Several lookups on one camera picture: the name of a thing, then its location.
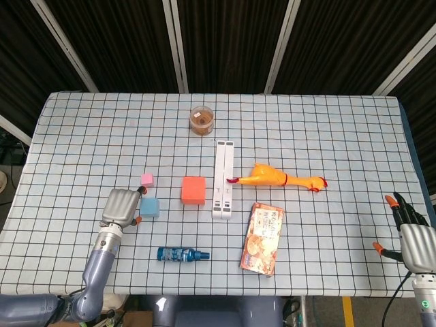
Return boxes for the checkered light blue tablecloth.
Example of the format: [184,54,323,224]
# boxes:
[0,91,436,298]

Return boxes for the metal table leg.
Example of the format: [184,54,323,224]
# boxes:
[298,295,309,327]

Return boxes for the clear jar of rubber bands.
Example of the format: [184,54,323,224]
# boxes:
[189,105,215,136]

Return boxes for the brown cardboard box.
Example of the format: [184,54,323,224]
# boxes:
[122,310,153,327]

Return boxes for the white folding stand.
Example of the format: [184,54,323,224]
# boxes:
[211,139,236,221]

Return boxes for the light blue block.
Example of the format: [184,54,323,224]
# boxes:
[140,197,161,219]

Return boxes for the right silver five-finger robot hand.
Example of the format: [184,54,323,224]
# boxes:
[373,191,436,273]

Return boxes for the white frame post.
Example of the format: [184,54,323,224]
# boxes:
[29,0,99,93]
[0,114,33,146]
[162,0,190,94]
[371,23,436,96]
[264,0,301,95]

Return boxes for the orange cookie box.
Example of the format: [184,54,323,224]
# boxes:
[239,201,285,277]

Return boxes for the yellow rubber chicken toy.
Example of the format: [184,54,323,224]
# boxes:
[226,162,329,193]

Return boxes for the grey-blue robot torso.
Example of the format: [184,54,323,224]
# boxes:
[151,294,284,327]

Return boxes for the white plastic bag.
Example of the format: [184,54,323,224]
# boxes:
[102,294,129,309]

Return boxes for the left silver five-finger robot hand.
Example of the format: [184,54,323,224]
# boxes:
[99,185,149,231]

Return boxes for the blue spray bottle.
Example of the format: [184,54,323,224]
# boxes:
[156,246,211,263]

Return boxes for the large orange foam block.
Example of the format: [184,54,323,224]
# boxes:
[181,176,207,206]

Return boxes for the dark brown curtain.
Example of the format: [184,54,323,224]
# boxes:
[0,0,436,205]

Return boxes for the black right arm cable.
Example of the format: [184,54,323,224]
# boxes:
[381,270,413,327]

